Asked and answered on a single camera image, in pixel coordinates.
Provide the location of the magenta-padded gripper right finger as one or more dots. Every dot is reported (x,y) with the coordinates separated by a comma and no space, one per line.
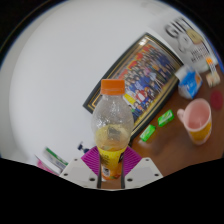
(145,170)

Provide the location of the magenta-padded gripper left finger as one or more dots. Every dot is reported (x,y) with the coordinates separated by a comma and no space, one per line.
(75,170)

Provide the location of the orange juice bottle orange cap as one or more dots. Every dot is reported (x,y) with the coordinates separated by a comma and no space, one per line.
(112,130)

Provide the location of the pink mug yellow print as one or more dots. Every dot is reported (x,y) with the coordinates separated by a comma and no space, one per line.
(198,123)

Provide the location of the framed group photo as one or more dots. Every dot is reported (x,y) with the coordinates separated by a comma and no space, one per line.
(146,73)

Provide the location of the blue tissue pack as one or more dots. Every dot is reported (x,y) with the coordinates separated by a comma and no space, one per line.
(190,83)

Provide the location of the flat round red coaster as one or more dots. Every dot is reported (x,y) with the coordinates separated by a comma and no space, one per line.
(217,99)

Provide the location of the small printed snack pack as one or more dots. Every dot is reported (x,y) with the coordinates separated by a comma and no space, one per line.
(213,79)

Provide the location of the colourful puzzle cube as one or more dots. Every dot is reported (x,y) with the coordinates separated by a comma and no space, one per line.
(210,65)

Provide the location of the white paper gift bag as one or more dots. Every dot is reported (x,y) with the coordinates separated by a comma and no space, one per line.
(191,43)

